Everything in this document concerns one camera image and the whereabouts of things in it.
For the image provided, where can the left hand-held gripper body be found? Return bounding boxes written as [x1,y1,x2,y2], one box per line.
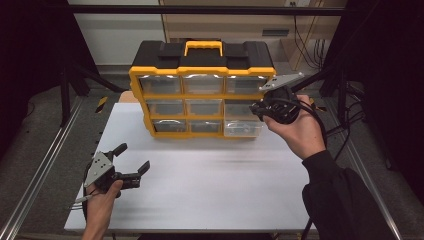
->
[82,151,142,194]

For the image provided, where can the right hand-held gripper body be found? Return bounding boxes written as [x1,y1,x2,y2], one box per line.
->
[258,72,306,126]

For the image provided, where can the clear plastic drawer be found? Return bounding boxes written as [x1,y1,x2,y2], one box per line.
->
[223,119,265,138]

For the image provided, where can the yellow black storage organizer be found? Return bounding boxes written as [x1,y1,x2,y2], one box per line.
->
[128,39,278,140]

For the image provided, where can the person's right hand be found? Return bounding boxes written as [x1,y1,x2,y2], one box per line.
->
[263,94,328,161]

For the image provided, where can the person's left hand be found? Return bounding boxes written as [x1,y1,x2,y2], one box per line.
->
[84,179,125,228]

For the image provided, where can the black yellow hazard tape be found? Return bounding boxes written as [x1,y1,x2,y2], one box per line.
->
[95,96,109,114]
[308,97,328,113]

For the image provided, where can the wooden board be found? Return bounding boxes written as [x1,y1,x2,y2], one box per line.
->
[118,90,142,104]

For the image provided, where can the set of clear organizer drawers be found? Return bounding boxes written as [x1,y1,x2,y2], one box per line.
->
[138,74,269,134]

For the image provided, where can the black metal stand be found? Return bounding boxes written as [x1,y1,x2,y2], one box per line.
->
[293,61,353,126]
[59,61,129,128]

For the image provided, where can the black curtain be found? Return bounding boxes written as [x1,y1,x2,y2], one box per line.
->
[328,0,424,201]
[0,0,98,161]

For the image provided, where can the silver cable plug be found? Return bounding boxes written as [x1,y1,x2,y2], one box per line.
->
[68,194,96,211]

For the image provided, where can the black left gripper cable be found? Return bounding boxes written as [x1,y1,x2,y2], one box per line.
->
[81,159,98,221]

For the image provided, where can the black floor cables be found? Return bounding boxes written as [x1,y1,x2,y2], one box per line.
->
[324,81,369,164]

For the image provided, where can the black hanging wall cables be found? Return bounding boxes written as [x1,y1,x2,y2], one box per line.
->
[292,14,332,72]

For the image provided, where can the black horizontal frame bar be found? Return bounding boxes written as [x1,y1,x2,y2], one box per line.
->
[66,4,345,16]

